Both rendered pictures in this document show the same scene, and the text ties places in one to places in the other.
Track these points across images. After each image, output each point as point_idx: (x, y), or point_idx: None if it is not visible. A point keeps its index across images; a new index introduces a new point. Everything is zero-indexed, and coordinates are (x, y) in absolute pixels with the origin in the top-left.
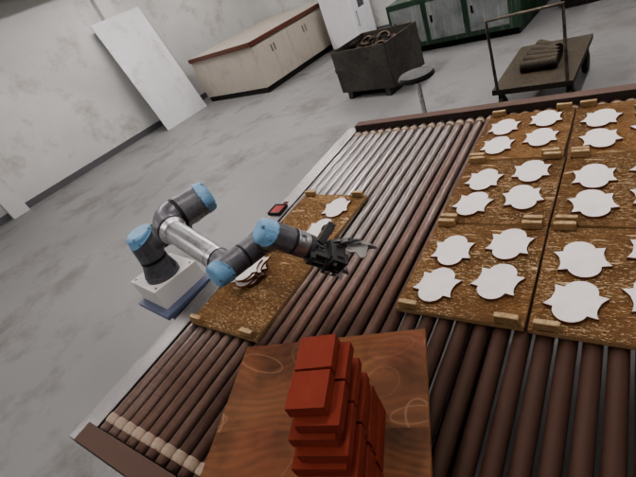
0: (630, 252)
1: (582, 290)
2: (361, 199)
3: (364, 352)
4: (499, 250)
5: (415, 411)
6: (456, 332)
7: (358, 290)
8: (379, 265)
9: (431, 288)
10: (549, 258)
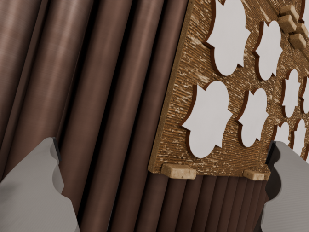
0: (301, 89)
1: (284, 132)
2: None
3: None
4: (263, 61)
5: None
6: (211, 190)
7: (37, 103)
8: (87, 4)
9: (204, 129)
10: (278, 85)
